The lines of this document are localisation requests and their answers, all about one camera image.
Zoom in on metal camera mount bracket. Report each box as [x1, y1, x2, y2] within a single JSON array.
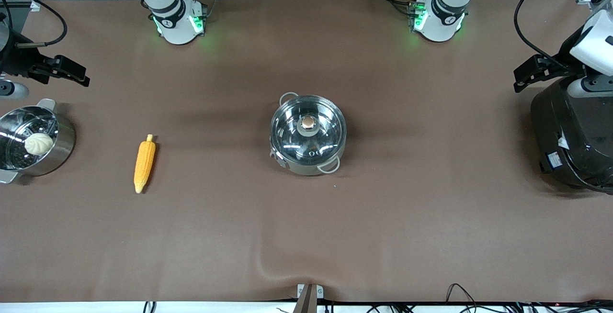
[[293, 283, 324, 313]]

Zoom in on brown table mat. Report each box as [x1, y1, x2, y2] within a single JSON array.
[[0, 0, 613, 304]]

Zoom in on yellow corn cob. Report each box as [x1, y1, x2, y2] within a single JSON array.
[[134, 134, 157, 194]]

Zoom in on steel pot with loop handles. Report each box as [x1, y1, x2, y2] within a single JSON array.
[[270, 92, 347, 176]]

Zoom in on glass lid with bronze knob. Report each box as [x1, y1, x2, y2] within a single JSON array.
[[271, 95, 346, 165]]

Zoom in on black cable bundle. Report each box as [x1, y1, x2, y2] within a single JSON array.
[[479, 300, 613, 313]]

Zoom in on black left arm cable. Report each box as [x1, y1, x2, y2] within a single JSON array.
[[513, 0, 590, 67]]

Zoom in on steel steamer pot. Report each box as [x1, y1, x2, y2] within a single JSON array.
[[0, 99, 76, 184]]

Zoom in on black looped cable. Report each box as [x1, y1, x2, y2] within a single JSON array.
[[446, 283, 479, 311]]

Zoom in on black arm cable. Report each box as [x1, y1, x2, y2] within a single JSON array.
[[0, 0, 68, 48], [513, 0, 590, 67]]

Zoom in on black rice cooker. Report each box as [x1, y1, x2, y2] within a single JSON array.
[[530, 76, 613, 194]]

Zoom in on white steamed bun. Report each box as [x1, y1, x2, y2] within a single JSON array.
[[24, 133, 54, 156]]

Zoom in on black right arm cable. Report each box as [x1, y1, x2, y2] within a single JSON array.
[[0, 0, 68, 48]]

